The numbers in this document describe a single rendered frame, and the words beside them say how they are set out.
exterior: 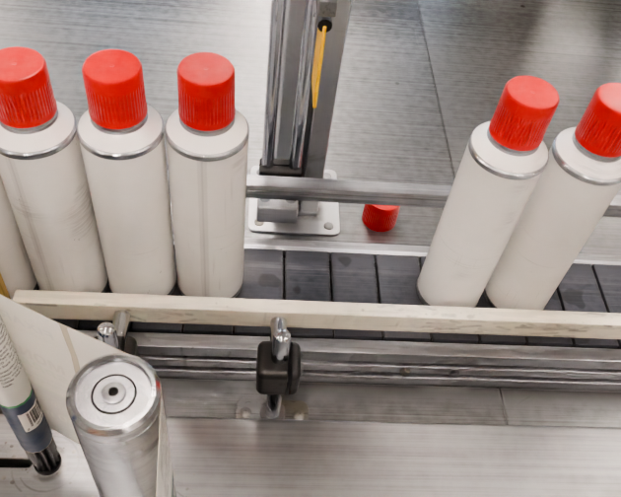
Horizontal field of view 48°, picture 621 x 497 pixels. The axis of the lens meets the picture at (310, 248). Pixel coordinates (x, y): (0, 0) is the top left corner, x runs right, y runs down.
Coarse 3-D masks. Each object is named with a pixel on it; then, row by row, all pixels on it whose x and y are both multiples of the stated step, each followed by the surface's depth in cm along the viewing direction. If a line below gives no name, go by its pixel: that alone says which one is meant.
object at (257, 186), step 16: (256, 176) 52; (272, 176) 52; (256, 192) 52; (272, 192) 52; (288, 192) 52; (304, 192) 52; (320, 192) 52; (336, 192) 52; (352, 192) 52; (368, 192) 52; (384, 192) 52; (400, 192) 52; (416, 192) 52; (432, 192) 52; (448, 192) 53; (608, 208) 54
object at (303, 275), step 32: (256, 256) 57; (288, 256) 58; (320, 256) 58; (352, 256) 58; (384, 256) 59; (416, 256) 59; (256, 288) 55; (288, 288) 56; (320, 288) 56; (352, 288) 56; (384, 288) 57; (416, 288) 57; (576, 288) 59; (608, 288) 59; (64, 320) 52; (96, 320) 52
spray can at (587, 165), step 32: (608, 96) 42; (576, 128) 44; (608, 128) 42; (576, 160) 44; (608, 160) 44; (544, 192) 47; (576, 192) 45; (608, 192) 45; (544, 224) 48; (576, 224) 47; (512, 256) 52; (544, 256) 50; (576, 256) 51; (512, 288) 53; (544, 288) 52
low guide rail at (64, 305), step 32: (160, 320) 50; (192, 320) 51; (224, 320) 51; (256, 320) 51; (288, 320) 51; (320, 320) 51; (352, 320) 51; (384, 320) 51; (416, 320) 51; (448, 320) 51; (480, 320) 51; (512, 320) 52; (544, 320) 52; (576, 320) 52; (608, 320) 52
